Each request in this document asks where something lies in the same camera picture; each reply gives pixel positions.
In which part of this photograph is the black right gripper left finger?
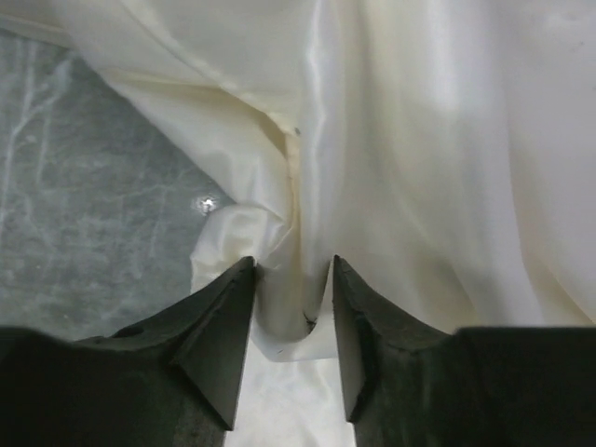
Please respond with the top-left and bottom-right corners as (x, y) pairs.
(1, 257), (255, 446)

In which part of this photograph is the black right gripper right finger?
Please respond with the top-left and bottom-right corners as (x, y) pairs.
(332, 257), (595, 446)

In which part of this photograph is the cream satin pillowcase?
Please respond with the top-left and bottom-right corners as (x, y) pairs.
(1, 1), (595, 446)

